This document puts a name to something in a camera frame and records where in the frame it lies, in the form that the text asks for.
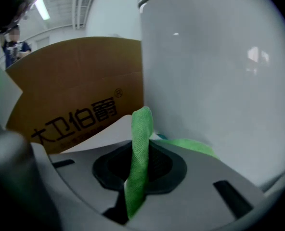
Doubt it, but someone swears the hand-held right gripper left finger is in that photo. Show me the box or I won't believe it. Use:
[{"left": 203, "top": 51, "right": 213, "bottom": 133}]
[{"left": 29, "top": 140, "right": 134, "bottom": 231}]

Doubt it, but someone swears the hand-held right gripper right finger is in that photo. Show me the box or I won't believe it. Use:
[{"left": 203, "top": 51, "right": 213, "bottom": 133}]
[{"left": 132, "top": 140, "right": 266, "bottom": 231}]

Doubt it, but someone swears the green cleaning cloth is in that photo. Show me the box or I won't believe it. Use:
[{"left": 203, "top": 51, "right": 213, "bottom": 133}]
[{"left": 124, "top": 106, "right": 220, "bottom": 220}]

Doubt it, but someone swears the white toilet with tank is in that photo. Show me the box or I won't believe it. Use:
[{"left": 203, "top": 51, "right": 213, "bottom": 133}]
[{"left": 137, "top": 0, "right": 285, "bottom": 193}]

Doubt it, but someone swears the large cardboard box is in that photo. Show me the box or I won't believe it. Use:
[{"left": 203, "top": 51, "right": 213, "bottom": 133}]
[{"left": 5, "top": 36, "right": 146, "bottom": 155}]

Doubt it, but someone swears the ceiling strip light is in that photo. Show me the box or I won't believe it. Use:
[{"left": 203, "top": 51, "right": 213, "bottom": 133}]
[{"left": 33, "top": 0, "right": 51, "bottom": 22}]

